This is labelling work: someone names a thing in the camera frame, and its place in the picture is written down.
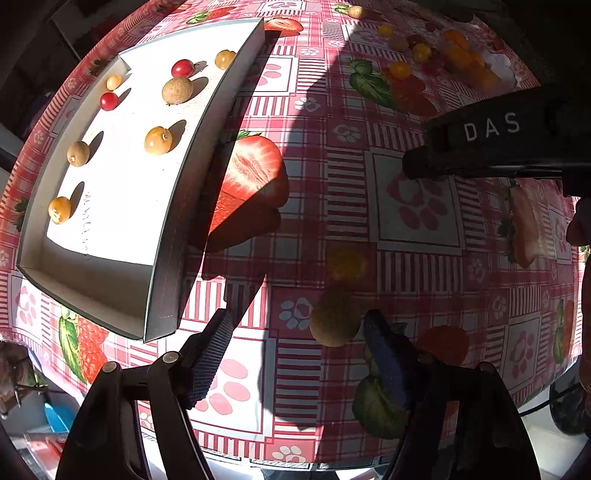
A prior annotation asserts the brown longan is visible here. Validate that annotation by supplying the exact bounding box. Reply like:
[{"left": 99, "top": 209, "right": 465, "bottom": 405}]
[
  {"left": 346, "top": 5, "right": 366, "bottom": 19},
  {"left": 388, "top": 34, "right": 410, "bottom": 53},
  {"left": 310, "top": 288, "right": 365, "bottom": 348}
]

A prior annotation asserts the yellow cherry tomato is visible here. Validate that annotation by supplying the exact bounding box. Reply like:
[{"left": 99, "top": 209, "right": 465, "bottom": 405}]
[
  {"left": 389, "top": 61, "right": 413, "bottom": 81},
  {"left": 378, "top": 24, "right": 394, "bottom": 37}
]

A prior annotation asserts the olive green cherry tomato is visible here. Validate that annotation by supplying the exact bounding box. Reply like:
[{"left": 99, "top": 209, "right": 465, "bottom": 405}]
[{"left": 144, "top": 126, "right": 173, "bottom": 155}]

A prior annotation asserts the brown longan fruit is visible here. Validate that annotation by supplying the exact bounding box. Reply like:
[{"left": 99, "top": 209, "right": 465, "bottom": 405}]
[{"left": 161, "top": 77, "right": 193, "bottom": 105}]

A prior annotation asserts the red cherry tomato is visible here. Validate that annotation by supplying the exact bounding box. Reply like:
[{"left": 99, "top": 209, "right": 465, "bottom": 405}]
[{"left": 171, "top": 59, "right": 195, "bottom": 78}]

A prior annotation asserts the orange cherry tomato with stem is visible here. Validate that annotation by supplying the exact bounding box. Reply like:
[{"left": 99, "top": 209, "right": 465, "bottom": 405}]
[{"left": 214, "top": 49, "right": 236, "bottom": 70}]

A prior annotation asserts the clear glass fruit bowl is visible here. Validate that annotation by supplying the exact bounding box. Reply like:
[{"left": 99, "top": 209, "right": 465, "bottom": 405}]
[{"left": 439, "top": 28, "right": 516, "bottom": 93}]

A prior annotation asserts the grey shallow cardboard tray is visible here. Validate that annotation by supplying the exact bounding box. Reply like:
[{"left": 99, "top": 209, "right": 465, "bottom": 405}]
[{"left": 16, "top": 18, "right": 264, "bottom": 342}]

